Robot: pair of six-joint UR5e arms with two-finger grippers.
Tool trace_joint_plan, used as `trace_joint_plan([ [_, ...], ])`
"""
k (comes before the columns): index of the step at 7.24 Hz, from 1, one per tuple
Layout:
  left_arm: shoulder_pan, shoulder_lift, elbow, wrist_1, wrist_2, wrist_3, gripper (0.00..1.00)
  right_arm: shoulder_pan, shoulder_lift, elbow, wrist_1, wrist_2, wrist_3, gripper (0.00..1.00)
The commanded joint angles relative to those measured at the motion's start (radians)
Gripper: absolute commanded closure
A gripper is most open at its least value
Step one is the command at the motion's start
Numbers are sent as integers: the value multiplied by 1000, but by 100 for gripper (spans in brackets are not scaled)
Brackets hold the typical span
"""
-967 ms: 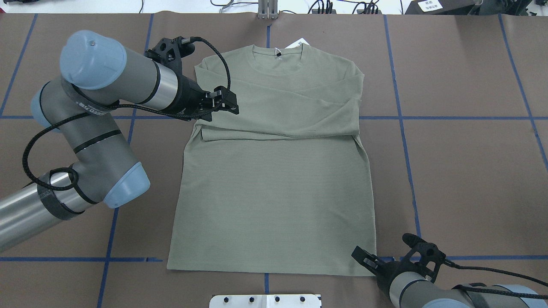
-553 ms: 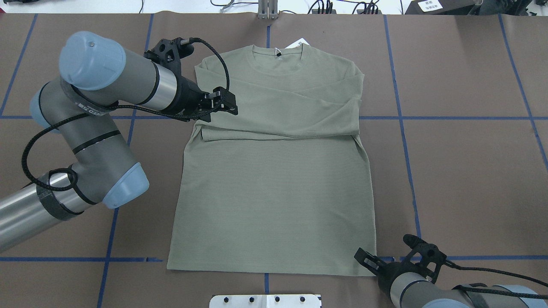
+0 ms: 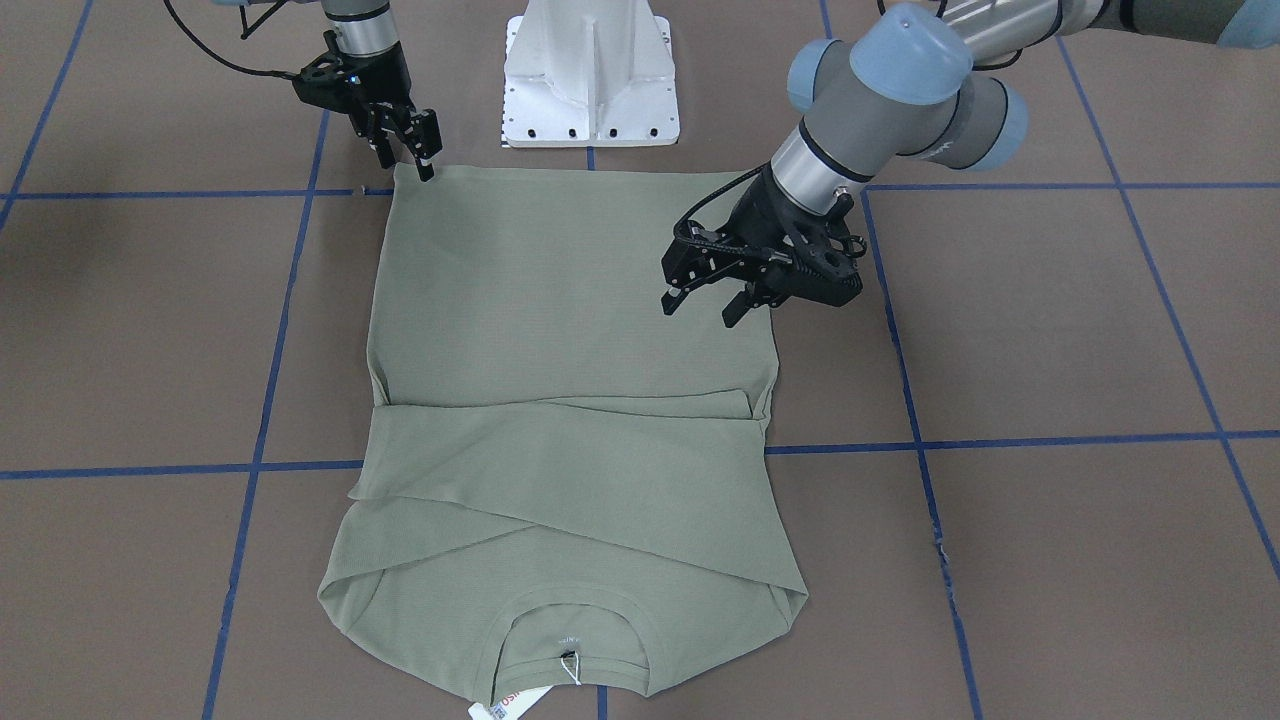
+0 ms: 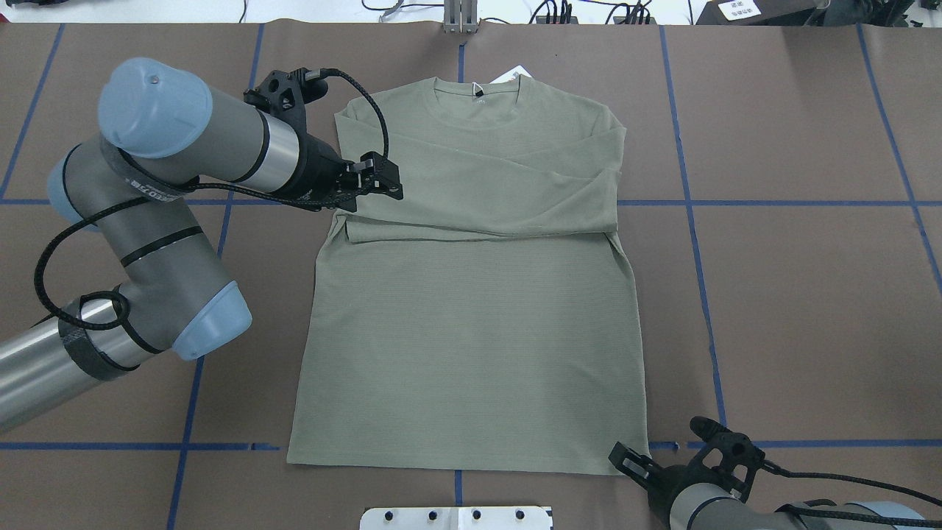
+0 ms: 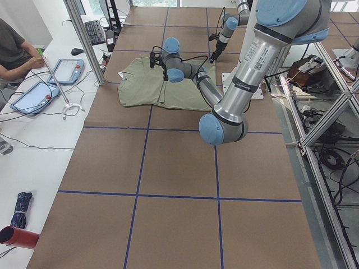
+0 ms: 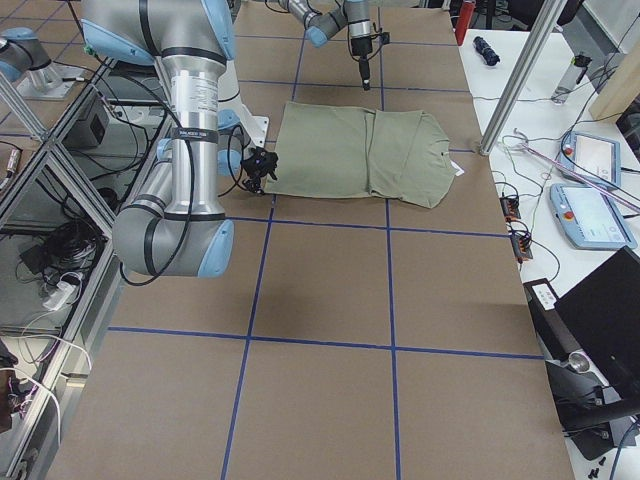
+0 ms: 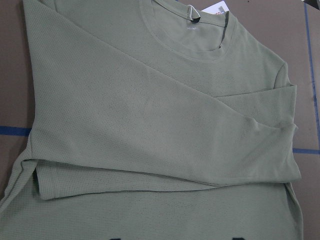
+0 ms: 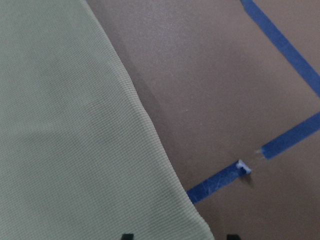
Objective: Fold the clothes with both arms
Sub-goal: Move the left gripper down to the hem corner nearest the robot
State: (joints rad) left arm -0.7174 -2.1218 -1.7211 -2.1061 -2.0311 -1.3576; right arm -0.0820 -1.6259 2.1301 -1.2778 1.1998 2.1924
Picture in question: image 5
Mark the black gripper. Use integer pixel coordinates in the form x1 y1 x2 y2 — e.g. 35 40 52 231
210 41 227 63

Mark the olive green long-sleeve shirt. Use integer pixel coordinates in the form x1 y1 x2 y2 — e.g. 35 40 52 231
118 57 210 111

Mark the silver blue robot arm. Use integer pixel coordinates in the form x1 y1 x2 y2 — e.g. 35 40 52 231
161 1 331 146
209 0 253 63

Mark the black keyboard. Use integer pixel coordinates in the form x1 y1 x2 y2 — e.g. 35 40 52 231
84 20 105 45

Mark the black computer mouse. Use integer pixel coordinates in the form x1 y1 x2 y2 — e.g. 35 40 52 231
71 48 84 56

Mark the far blue teach pendant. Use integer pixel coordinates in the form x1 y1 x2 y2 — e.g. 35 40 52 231
52 59 84 85

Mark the blue teach pendant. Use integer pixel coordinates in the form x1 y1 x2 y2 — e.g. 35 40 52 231
52 59 84 85
10 81 59 116

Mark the long metal rod tool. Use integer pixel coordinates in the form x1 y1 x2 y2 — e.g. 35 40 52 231
37 49 85 120

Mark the near blue teach pendant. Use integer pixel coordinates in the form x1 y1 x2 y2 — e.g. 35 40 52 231
10 81 59 116

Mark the seated person in grey shirt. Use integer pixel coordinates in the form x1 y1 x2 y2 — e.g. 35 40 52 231
1 19 45 81

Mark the folded dark blue umbrella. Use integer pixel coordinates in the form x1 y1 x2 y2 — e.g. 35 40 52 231
10 192 33 229

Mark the red cylinder bottle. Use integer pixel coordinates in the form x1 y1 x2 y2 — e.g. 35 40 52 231
1 226 40 249

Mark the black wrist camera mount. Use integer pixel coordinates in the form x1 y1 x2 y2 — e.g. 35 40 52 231
209 33 219 41
149 46 164 69

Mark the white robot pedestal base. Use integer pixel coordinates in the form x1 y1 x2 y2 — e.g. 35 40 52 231
221 1 264 99

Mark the aluminium frame post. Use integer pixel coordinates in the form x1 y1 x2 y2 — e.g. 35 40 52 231
63 0 104 86

